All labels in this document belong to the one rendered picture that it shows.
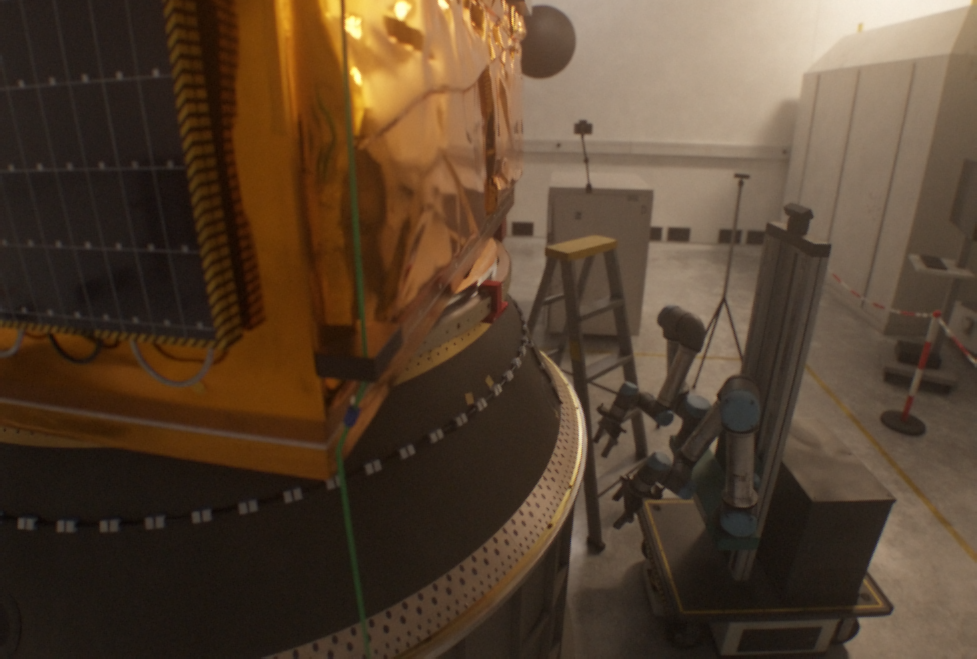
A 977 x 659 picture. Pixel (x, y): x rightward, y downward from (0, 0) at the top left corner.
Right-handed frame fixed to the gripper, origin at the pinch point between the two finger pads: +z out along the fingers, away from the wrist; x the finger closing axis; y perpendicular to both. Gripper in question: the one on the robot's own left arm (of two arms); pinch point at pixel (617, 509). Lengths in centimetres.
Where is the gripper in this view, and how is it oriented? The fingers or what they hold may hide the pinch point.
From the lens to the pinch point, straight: 215.1
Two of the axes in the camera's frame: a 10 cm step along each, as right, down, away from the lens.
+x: -1.7, 4.5, -8.8
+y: -9.1, -4.1, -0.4
